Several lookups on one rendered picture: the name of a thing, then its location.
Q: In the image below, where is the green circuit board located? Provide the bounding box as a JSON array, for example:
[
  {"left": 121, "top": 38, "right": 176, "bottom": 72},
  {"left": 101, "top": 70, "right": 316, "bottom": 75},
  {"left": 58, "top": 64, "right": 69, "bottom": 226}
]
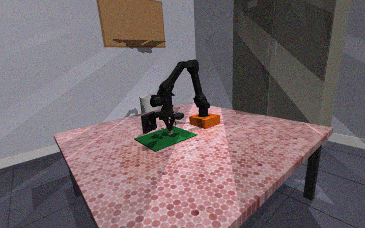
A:
[{"left": 134, "top": 126, "right": 197, "bottom": 152}]

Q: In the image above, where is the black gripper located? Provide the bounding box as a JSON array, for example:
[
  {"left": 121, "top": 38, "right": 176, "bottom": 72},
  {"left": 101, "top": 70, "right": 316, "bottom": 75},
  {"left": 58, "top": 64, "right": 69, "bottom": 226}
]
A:
[{"left": 153, "top": 104, "right": 184, "bottom": 129}]

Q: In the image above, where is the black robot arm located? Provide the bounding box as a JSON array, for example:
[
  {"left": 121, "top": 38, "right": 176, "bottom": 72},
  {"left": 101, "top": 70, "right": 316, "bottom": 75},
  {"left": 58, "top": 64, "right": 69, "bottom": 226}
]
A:
[{"left": 150, "top": 60, "right": 210, "bottom": 120}]

